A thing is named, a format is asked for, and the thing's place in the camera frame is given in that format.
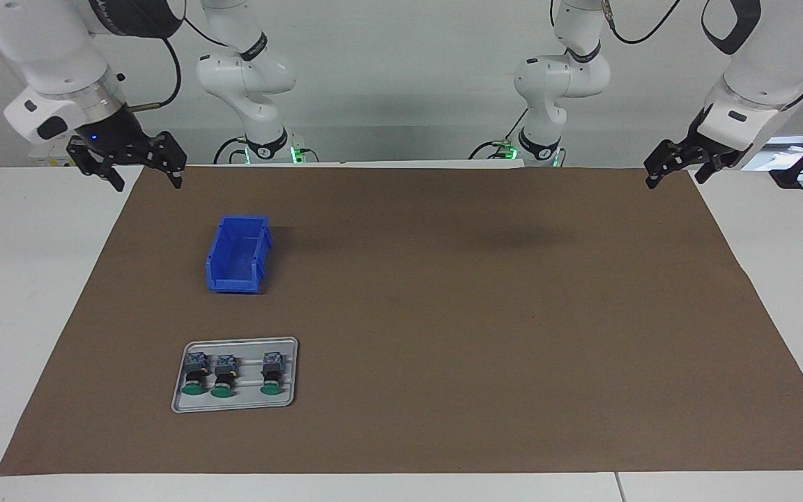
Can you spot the brown paper mat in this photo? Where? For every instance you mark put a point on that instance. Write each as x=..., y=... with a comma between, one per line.
x=443, y=348

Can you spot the white background clutter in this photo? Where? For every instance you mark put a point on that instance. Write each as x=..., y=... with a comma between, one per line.
x=785, y=148

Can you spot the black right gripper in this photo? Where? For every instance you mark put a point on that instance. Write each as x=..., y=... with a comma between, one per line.
x=109, y=136

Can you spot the white cardboard box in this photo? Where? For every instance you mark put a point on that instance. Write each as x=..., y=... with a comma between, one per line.
x=49, y=160

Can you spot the blue plastic bin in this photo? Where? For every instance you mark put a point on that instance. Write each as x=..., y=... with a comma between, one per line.
x=224, y=282

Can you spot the green push button switch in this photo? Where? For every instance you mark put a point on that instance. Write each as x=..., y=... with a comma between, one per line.
x=272, y=369
x=196, y=362
x=224, y=373

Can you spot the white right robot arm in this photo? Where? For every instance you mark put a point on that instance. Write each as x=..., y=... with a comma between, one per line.
x=46, y=49

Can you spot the grey metal tray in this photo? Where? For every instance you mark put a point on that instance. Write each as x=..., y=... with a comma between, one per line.
x=245, y=346

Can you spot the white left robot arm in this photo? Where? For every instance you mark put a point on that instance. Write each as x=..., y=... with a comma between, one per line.
x=771, y=77

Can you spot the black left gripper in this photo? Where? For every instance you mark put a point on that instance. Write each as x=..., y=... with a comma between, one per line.
x=712, y=155

